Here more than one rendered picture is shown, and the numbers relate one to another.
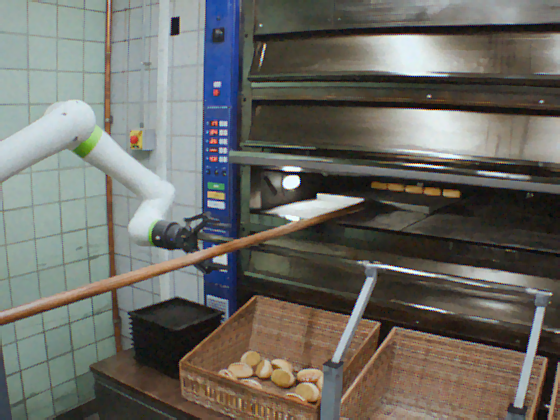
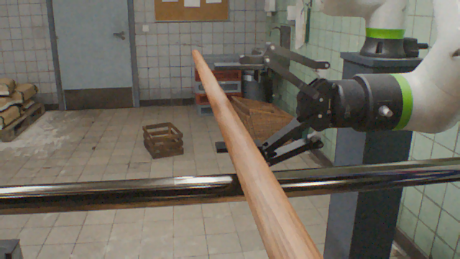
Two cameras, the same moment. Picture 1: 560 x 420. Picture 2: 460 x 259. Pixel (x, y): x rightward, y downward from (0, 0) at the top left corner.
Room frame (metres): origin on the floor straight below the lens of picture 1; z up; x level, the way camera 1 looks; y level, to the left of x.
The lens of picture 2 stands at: (1.92, -0.17, 1.34)
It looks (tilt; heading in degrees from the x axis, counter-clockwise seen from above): 18 degrees down; 139
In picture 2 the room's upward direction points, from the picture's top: straight up
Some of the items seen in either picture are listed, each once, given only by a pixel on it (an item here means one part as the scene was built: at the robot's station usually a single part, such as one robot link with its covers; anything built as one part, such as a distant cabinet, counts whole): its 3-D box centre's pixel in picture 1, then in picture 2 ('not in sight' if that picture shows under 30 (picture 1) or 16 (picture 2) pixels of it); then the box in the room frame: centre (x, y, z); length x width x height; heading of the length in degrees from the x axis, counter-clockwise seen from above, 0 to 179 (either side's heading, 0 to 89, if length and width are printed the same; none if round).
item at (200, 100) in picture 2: not in sight; (217, 94); (-1.78, 2.87, 0.23); 0.60 x 0.40 x 0.16; 57
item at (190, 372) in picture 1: (280, 362); not in sight; (1.76, 0.00, 0.72); 0.56 x 0.49 x 0.28; 58
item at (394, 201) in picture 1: (386, 198); not in sight; (2.52, -0.48, 1.20); 0.55 x 0.36 x 0.03; 57
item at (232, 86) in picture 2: not in sight; (216, 83); (-1.78, 2.86, 0.38); 0.60 x 0.40 x 0.16; 55
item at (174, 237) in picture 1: (184, 238); (326, 104); (1.61, 0.30, 1.20); 0.09 x 0.07 x 0.08; 57
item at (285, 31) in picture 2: not in sight; (269, 64); (-1.02, 3.05, 0.71); 0.47 x 0.36 x 0.91; 147
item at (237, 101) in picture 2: not in sight; (261, 113); (-0.53, 2.41, 0.32); 0.56 x 0.49 x 0.28; 155
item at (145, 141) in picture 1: (141, 139); not in sight; (2.44, 0.66, 1.46); 0.10 x 0.07 x 0.10; 57
